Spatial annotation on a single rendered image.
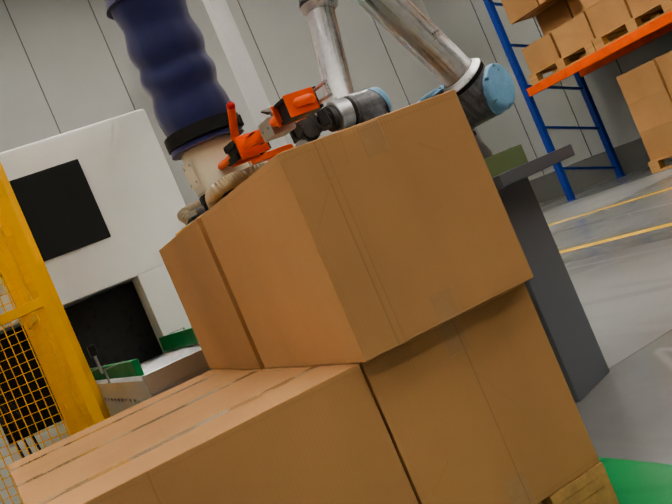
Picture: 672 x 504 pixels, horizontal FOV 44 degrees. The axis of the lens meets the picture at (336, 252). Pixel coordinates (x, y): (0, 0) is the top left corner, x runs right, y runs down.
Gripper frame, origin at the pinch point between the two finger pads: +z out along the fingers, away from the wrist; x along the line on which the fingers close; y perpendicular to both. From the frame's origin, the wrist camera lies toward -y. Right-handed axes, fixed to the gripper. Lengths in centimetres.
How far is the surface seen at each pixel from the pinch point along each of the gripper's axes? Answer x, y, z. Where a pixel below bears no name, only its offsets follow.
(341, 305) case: -42, -64, 30
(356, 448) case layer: -66, -60, 37
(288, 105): -0.2, -36.4, 10.5
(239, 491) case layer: -63, -60, 59
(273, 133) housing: -2.5, -21.9, 9.6
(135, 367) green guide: -46, 139, 29
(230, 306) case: -35.7, 0.6, 28.3
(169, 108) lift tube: 20.3, 21.6, 15.1
